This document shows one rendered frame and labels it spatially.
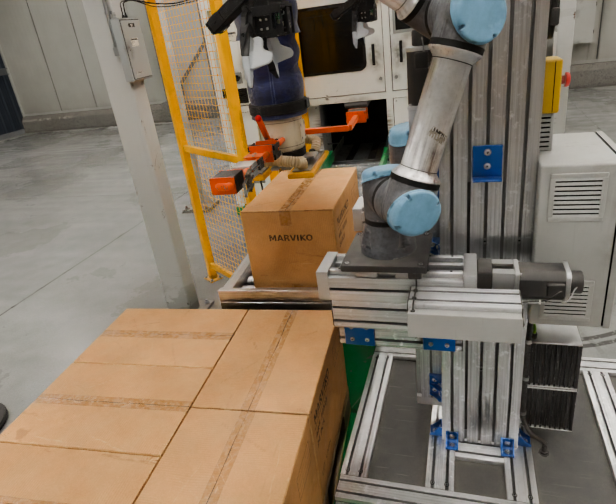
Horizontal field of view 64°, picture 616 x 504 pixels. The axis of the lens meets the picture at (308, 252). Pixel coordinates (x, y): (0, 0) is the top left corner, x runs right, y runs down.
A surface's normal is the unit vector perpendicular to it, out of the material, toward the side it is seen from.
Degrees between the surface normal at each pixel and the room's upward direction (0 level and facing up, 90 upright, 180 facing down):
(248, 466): 0
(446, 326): 90
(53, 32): 90
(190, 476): 0
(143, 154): 90
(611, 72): 90
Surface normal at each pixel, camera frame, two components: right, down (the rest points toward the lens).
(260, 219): -0.24, 0.43
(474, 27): 0.26, 0.26
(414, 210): 0.20, 0.50
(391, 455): -0.12, -0.90
